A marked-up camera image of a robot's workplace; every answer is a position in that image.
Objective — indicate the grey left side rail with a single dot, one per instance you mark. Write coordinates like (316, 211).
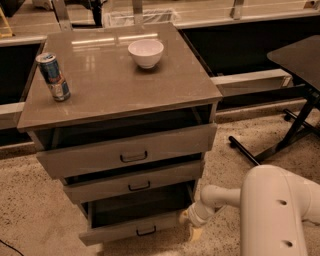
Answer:
(10, 114)

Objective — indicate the wire mesh basket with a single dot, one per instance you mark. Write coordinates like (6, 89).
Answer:
(149, 16)

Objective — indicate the grey top drawer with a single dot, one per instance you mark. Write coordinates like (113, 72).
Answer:
(90, 158)

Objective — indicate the blue silver drink can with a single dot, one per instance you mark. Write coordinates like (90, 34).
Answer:
(50, 70)

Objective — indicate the white ceramic bowl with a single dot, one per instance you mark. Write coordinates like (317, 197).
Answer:
(146, 53)

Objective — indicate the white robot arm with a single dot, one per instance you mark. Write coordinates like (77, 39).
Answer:
(274, 206)

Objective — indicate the grey middle drawer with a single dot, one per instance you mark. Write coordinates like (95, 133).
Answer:
(134, 181)

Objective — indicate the black rolling side table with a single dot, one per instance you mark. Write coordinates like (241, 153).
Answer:
(302, 60)

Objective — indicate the grey bottom drawer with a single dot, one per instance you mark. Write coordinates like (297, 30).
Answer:
(137, 214)

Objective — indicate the grey drawer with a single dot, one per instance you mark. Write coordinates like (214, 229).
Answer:
(90, 158)
(134, 181)
(137, 214)

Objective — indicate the grey rail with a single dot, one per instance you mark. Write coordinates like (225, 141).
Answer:
(253, 82)
(10, 114)

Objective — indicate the grey drawer cabinet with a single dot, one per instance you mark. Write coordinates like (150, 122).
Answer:
(113, 98)

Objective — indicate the grey right side rail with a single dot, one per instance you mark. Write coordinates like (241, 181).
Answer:
(253, 82)

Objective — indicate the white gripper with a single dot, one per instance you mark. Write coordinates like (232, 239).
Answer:
(194, 217)

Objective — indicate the yellow object top left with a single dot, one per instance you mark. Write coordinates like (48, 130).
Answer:
(5, 29)

